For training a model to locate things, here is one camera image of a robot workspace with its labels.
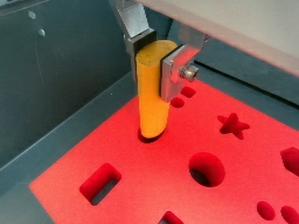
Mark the yellow oval peg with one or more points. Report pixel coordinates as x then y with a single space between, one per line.
152 108

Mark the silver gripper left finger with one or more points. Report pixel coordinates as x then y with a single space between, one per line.
139 34

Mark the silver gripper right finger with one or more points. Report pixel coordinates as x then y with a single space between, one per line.
177 69

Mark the gray bin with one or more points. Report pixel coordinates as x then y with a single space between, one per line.
65 80

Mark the red shape-sorting board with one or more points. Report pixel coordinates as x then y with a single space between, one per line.
221 168

